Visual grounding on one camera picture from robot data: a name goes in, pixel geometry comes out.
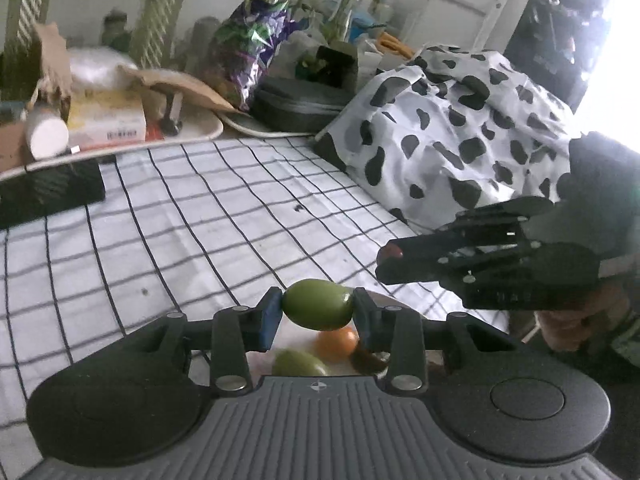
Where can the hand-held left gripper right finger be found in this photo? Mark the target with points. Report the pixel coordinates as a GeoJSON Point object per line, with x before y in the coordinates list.
{"type": "Point", "coordinates": [362, 321]}

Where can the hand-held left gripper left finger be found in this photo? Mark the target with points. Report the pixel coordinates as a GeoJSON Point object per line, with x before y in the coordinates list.
{"type": "Point", "coordinates": [270, 321]}

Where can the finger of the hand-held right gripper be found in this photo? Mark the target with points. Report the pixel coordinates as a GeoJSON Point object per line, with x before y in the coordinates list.
{"type": "Point", "coordinates": [420, 269]}
{"type": "Point", "coordinates": [490, 225]}

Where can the white plate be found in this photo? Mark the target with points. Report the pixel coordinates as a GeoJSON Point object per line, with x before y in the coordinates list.
{"type": "Point", "coordinates": [295, 337]}

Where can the green tomato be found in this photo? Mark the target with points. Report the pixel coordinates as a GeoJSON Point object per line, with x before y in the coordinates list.
{"type": "Point", "coordinates": [297, 364]}
{"type": "Point", "coordinates": [317, 305]}

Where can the person's right hand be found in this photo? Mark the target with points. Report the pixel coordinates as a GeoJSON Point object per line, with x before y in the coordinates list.
{"type": "Point", "coordinates": [575, 325]}

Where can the cow-print cloth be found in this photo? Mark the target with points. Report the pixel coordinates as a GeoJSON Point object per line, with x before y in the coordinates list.
{"type": "Point", "coordinates": [450, 125]}

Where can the white checkered tablecloth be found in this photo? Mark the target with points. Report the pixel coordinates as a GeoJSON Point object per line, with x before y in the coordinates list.
{"type": "Point", "coordinates": [200, 220]}

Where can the white oval tray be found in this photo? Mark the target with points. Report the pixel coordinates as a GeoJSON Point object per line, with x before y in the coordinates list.
{"type": "Point", "coordinates": [240, 125]}

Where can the black zip case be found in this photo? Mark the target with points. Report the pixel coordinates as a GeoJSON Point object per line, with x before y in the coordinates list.
{"type": "Point", "coordinates": [300, 107]}

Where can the yellow bundle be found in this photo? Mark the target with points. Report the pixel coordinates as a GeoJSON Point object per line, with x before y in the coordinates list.
{"type": "Point", "coordinates": [395, 45]}

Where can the black square plant pot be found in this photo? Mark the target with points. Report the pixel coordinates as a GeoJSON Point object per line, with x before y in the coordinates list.
{"type": "Point", "coordinates": [332, 72]}

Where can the white door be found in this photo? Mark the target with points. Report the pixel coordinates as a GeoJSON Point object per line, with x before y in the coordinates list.
{"type": "Point", "coordinates": [470, 5]}

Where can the black round knob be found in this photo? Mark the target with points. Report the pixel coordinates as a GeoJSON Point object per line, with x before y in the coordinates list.
{"type": "Point", "coordinates": [170, 124]}

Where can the brown paper envelope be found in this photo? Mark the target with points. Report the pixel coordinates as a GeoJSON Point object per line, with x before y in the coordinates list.
{"type": "Point", "coordinates": [180, 87]}

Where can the glass vase with bamboo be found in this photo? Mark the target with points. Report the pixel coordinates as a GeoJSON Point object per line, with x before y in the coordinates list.
{"type": "Point", "coordinates": [350, 15]}

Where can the yellow cardboard box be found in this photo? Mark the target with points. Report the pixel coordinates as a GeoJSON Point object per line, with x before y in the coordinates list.
{"type": "Point", "coordinates": [105, 117]}

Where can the foil-wrapped potted plant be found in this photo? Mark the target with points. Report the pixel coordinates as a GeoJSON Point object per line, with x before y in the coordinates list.
{"type": "Point", "coordinates": [255, 45]}

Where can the grey bottle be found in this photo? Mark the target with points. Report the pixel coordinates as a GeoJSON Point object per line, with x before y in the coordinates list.
{"type": "Point", "coordinates": [205, 45]}

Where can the white cylinder container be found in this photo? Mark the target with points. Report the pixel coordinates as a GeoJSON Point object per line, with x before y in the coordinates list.
{"type": "Point", "coordinates": [46, 135]}

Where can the white plastic bag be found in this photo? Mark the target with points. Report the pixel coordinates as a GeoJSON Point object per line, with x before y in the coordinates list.
{"type": "Point", "coordinates": [97, 67]}

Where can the small brown cardboard box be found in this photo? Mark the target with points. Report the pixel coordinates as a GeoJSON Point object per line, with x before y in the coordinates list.
{"type": "Point", "coordinates": [12, 147]}

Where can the spiral-wrapped plant trunk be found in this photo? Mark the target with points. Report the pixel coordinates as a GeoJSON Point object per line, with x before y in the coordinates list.
{"type": "Point", "coordinates": [160, 20]}
{"type": "Point", "coordinates": [25, 25]}

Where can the dark jar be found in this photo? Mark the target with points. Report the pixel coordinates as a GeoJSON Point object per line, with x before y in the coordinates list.
{"type": "Point", "coordinates": [116, 30]}

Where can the brown paper bag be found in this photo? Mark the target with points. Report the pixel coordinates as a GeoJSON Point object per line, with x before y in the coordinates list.
{"type": "Point", "coordinates": [52, 65]}

